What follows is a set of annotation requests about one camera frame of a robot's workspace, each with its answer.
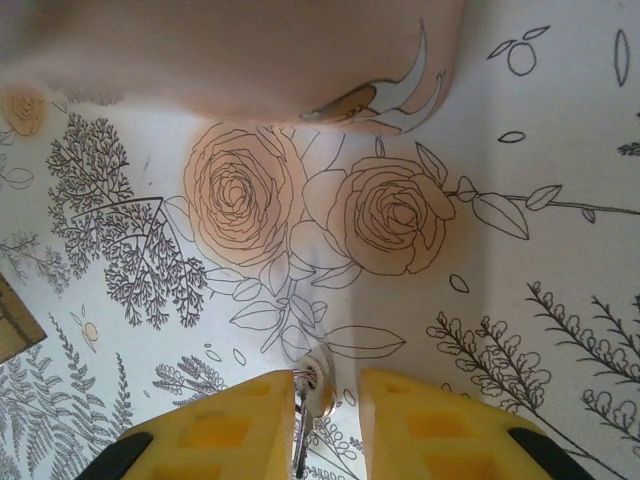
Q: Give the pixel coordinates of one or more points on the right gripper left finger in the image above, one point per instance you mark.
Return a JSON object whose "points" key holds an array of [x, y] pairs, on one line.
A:
{"points": [[225, 430]]}

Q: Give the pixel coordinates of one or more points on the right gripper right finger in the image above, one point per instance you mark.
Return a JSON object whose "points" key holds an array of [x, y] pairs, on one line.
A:
{"points": [[425, 430]]}

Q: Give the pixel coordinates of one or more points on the pink tin box with figures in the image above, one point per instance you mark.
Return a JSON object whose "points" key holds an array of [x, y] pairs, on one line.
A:
{"points": [[225, 60]]}

